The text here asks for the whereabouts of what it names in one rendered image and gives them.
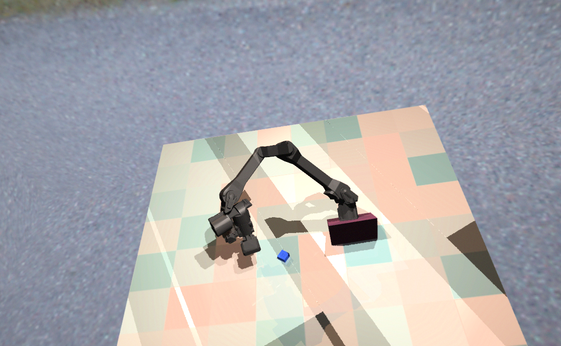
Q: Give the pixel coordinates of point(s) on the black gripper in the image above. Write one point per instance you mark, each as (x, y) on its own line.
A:
(250, 244)

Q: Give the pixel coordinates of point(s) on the blue toy brick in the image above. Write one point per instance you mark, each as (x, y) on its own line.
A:
(283, 256)

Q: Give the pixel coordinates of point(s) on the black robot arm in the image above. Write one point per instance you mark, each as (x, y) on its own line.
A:
(222, 223)

